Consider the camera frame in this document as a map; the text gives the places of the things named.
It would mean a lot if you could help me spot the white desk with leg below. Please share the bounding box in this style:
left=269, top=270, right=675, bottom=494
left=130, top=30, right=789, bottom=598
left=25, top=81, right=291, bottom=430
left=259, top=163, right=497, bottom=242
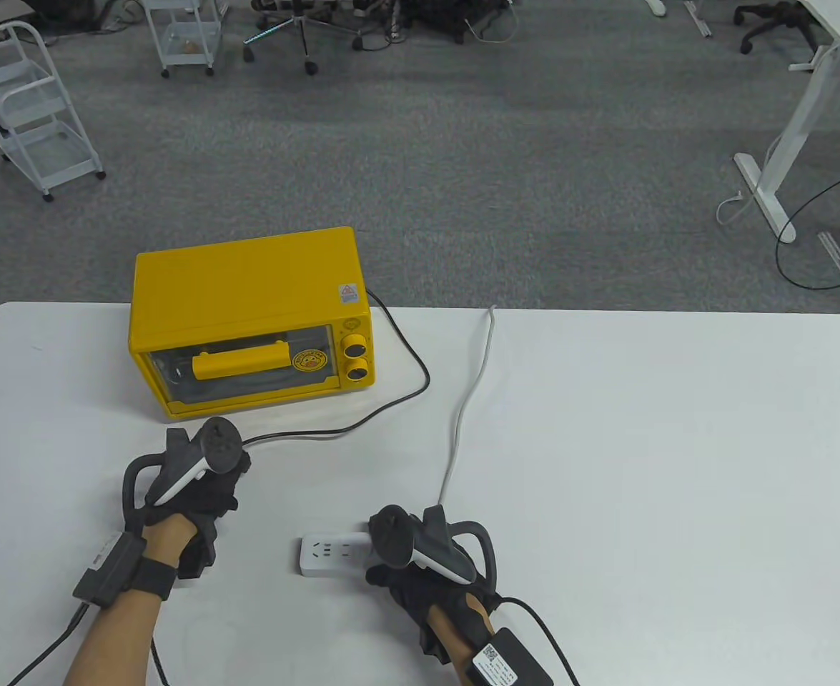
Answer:
left=733, top=0, right=840, bottom=242

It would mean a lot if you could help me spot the white power strip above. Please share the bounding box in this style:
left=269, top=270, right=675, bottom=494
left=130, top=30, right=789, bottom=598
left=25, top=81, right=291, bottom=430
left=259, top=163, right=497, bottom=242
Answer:
left=298, top=532, right=379, bottom=580

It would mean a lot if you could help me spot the white floor cable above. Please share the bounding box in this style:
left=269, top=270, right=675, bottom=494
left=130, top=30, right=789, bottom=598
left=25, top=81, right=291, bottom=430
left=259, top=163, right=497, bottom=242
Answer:
left=716, top=127, right=786, bottom=227

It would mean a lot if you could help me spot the grey controller on right glove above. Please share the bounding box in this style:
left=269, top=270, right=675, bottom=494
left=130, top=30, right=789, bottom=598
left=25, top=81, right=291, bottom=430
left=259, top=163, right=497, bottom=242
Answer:
left=369, top=504, right=500, bottom=595

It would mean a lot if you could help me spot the small white rolling cart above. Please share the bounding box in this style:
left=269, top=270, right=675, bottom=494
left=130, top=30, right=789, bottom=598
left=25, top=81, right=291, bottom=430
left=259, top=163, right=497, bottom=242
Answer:
left=144, top=0, right=224, bottom=79

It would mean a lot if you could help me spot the person's left forearm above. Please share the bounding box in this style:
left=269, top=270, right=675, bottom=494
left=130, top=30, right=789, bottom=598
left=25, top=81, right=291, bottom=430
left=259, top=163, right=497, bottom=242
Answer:
left=62, top=582, right=168, bottom=686

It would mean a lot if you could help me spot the black floor cable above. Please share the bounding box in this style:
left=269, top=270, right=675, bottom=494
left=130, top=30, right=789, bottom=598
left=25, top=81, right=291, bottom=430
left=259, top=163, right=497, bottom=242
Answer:
left=775, top=149, right=840, bottom=291

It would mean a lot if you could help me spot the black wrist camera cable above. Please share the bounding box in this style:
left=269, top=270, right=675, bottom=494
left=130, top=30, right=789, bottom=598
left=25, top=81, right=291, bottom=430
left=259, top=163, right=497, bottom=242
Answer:
left=5, top=602, right=90, bottom=686
left=494, top=596, right=582, bottom=686

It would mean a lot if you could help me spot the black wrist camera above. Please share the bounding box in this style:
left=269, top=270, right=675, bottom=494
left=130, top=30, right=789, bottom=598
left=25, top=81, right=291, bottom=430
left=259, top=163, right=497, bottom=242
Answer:
left=465, top=627, right=555, bottom=686
left=72, top=532, right=149, bottom=609

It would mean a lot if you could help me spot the black office chair base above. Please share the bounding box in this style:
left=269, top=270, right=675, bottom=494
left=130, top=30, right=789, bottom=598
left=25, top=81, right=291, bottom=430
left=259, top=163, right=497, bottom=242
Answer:
left=733, top=0, right=821, bottom=55

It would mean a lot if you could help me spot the yellow toaster oven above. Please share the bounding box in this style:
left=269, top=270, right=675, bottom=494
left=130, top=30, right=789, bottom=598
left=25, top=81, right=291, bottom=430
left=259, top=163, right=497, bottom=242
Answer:
left=128, top=227, right=377, bottom=421

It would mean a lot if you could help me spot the person's left hand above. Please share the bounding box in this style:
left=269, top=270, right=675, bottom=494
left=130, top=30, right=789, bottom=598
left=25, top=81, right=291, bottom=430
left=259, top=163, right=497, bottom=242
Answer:
left=141, top=447, right=253, bottom=581

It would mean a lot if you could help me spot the black oven power cable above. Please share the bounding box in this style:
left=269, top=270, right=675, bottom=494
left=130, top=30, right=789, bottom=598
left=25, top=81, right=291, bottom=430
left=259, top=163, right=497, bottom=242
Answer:
left=237, top=288, right=431, bottom=447

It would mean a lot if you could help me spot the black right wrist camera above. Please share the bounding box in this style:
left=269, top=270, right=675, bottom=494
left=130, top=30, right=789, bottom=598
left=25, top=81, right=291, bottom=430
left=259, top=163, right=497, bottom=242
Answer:
left=465, top=627, right=555, bottom=686

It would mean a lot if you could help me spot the grey controller on glove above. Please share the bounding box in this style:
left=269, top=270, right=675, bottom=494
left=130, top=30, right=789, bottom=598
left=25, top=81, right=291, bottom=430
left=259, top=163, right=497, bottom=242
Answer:
left=122, top=417, right=246, bottom=534
left=369, top=504, right=500, bottom=595

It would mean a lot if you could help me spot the silver office chair base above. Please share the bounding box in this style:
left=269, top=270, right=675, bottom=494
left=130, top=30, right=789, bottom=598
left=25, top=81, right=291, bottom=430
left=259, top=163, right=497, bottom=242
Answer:
left=242, top=0, right=364, bottom=76

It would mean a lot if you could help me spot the large white rolling cart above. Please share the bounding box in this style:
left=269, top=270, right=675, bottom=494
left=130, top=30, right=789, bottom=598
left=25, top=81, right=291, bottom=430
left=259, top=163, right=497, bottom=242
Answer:
left=0, top=21, right=107, bottom=203

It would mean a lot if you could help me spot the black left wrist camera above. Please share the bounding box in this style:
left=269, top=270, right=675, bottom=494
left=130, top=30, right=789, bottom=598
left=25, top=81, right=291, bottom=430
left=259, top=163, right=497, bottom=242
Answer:
left=72, top=532, right=149, bottom=609

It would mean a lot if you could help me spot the grey controller on left glove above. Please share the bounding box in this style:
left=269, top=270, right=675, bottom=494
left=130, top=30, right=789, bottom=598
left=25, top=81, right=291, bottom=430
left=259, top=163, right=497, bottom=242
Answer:
left=122, top=417, right=246, bottom=534

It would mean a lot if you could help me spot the black left wrist camera cable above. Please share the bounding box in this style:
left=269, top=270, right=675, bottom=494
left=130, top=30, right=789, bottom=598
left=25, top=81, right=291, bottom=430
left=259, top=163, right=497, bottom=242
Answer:
left=5, top=602, right=90, bottom=686

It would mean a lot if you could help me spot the black left wrist strap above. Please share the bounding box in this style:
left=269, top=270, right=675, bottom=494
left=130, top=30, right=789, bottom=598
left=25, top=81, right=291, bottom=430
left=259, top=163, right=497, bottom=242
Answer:
left=132, top=557, right=178, bottom=602

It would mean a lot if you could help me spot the white power strip cable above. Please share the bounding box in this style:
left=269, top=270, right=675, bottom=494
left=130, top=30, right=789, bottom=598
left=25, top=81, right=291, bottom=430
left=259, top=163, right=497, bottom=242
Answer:
left=436, top=304, right=499, bottom=509

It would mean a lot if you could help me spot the person's right forearm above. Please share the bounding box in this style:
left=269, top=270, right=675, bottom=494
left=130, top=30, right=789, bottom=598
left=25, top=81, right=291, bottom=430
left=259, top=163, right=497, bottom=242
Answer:
left=437, top=620, right=482, bottom=677

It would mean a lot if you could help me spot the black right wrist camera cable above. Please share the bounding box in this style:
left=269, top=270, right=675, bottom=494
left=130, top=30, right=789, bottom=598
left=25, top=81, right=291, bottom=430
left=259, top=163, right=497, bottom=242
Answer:
left=494, top=596, right=582, bottom=686

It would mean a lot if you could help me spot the person's right hand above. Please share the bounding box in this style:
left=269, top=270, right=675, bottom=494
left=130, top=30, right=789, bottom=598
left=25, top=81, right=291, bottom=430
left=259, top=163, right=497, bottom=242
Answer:
left=365, top=562, right=500, bottom=667

